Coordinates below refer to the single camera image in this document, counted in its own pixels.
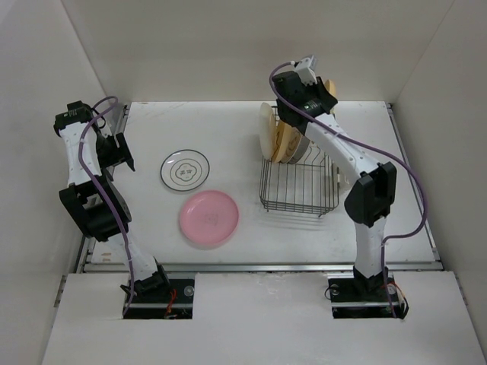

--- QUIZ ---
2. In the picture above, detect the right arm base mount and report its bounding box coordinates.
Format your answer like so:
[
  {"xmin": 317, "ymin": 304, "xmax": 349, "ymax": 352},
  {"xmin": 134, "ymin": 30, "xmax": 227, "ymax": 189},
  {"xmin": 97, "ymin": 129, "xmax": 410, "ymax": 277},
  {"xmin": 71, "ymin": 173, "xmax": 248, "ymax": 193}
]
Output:
[{"xmin": 324, "ymin": 277, "xmax": 409, "ymax": 319}]

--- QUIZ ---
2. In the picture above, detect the cream white plate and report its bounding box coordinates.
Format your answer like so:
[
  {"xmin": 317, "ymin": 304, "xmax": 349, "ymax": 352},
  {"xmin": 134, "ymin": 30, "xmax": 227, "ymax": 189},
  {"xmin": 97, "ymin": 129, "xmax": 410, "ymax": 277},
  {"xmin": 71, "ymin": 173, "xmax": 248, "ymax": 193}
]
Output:
[{"xmin": 259, "ymin": 103, "xmax": 277, "ymax": 160}]

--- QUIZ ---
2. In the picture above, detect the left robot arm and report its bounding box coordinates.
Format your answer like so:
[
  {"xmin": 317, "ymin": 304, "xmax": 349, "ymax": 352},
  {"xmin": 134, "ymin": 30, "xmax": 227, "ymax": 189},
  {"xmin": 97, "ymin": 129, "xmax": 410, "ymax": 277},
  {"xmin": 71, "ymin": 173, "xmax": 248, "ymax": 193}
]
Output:
[{"xmin": 53, "ymin": 101, "xmax": 171, "ymax": 302}]

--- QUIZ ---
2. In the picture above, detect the beige cutlery holder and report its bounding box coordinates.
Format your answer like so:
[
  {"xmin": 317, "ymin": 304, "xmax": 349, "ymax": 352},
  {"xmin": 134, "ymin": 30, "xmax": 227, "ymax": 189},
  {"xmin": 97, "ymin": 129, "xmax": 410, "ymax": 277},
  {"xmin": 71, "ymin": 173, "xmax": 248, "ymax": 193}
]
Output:
[{"xmin": 331, "ymin": 161, "xmax": 351, "ymax": 191}]

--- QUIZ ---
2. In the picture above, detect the orange yellow plate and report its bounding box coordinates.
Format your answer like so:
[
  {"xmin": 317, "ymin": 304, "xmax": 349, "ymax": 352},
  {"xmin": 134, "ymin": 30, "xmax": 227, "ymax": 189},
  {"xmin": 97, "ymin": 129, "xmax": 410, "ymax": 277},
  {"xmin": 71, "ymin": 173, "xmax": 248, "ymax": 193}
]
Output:
[{"xmin": 324, "ymin": 79, "xmax": 338, "ymax": 116}]

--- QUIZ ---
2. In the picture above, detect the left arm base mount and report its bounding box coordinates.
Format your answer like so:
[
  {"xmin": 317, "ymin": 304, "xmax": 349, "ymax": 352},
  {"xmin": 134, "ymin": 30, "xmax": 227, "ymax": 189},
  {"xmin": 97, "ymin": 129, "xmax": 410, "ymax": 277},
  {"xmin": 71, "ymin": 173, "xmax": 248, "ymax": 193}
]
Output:
[{"xmin": 121, "ymin": 278, "xmax": 195, "ymax": 320}]

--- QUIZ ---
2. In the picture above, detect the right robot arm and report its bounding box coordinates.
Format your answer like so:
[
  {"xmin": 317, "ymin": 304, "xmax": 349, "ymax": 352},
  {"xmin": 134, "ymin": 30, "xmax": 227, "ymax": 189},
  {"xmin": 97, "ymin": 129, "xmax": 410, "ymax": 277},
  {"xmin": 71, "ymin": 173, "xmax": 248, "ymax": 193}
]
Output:
[{"xmin": 269, "ymin": 71, "xmax": 397, "ymax": 302}]

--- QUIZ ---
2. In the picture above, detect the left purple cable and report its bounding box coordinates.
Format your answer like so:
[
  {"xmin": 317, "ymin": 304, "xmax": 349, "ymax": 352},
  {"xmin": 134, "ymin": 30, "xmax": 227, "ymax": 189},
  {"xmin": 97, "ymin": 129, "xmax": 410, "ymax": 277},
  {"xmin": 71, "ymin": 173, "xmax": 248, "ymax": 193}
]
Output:
[{"xmin": 78, "ymin": 95, "xmax": 137, "ymax": 319}]

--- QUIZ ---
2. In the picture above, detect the tan yellow plate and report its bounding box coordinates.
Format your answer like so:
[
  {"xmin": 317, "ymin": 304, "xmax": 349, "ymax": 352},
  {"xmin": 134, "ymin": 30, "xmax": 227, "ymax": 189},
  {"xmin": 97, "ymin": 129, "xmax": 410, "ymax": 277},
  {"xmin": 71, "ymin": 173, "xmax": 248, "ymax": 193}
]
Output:
[{"xmin": 272, "ymin": 120, "xmax": 296, "ymax": 163}]

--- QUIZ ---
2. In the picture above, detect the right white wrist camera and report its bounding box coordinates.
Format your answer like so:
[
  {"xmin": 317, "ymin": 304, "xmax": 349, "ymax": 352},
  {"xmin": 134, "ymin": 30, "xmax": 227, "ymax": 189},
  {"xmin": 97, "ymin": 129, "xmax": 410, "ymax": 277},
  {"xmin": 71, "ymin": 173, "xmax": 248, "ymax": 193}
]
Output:
[{"xmin": 291, "ymin": 55, "xmax": 317, "ymax": 86}]

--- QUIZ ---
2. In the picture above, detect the white plate with dark rim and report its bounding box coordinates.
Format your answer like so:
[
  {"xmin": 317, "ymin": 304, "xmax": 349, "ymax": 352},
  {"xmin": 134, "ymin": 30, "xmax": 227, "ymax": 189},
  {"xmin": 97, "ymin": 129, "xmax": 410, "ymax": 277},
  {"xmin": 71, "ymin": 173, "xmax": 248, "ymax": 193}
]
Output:
[{"xmin": 160, "ymin": 149, "xmax": 210, "ymax": 192}]

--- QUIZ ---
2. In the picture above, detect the pink plate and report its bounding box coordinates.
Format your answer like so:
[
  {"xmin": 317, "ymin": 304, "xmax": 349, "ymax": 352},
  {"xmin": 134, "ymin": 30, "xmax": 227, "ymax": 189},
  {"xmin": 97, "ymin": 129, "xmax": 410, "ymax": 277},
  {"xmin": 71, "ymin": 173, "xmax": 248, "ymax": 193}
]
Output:
[{"xmin": 179, "ymin": 190, "xmax": 240, "ymax": 249}]

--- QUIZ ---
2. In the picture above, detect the wire dish rack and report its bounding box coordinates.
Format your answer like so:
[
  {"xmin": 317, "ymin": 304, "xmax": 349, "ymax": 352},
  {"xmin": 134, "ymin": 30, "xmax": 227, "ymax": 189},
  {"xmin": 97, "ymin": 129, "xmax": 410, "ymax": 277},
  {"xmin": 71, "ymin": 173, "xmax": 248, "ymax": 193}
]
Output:
[{"xmin": 258, "ymin": 106, "xmax": 342, "ymax": 217}]

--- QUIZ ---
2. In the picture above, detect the grey patterned plate in rack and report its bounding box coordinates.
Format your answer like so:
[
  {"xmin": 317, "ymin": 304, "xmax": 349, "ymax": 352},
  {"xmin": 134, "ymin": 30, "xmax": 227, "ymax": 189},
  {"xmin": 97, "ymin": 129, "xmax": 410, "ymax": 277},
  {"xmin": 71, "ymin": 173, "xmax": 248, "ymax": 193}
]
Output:
[{"xmin": 289, "ymin": 136, "xmax": 310, "ymax": 164}]

